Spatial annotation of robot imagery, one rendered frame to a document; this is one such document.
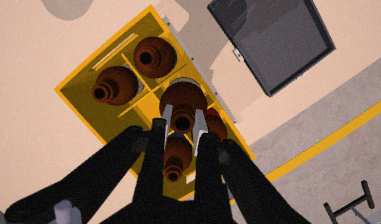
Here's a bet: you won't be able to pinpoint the grey square tray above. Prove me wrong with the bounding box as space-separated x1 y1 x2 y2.
209 0 336 98

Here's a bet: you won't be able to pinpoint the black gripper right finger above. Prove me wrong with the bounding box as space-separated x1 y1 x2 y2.
193 109 312 224

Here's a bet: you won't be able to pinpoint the yellow divided crate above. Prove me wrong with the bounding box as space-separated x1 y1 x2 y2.
75 20 255 200

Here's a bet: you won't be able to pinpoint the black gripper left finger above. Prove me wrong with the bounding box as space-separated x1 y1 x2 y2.
4 104 173 224

